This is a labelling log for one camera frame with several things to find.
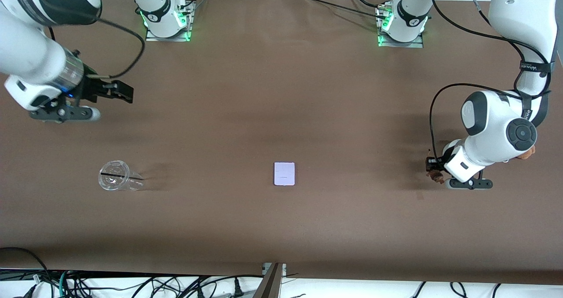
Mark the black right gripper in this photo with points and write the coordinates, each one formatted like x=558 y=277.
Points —
x=93 y=89

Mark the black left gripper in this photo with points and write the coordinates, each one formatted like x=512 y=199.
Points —
x=433 y=163

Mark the brown lion statue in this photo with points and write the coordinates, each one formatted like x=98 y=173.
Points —
x=438 y=178

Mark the white square card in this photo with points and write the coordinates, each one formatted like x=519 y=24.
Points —
x=284 y=174

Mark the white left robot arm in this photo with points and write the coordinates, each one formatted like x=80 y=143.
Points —
x=492 y=130

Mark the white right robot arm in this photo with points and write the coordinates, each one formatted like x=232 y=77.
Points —
x=31 y=56

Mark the clear plastic cup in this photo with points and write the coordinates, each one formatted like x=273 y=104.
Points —
x=115 y=177

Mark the brown table cover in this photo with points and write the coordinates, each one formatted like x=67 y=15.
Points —
x=264 y=91

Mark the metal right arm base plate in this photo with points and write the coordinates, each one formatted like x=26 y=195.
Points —
x=169 y=38

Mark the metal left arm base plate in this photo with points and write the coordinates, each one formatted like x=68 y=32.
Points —
x=402 y=44

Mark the grey metal post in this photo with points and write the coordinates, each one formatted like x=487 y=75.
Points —
x=270 y=285

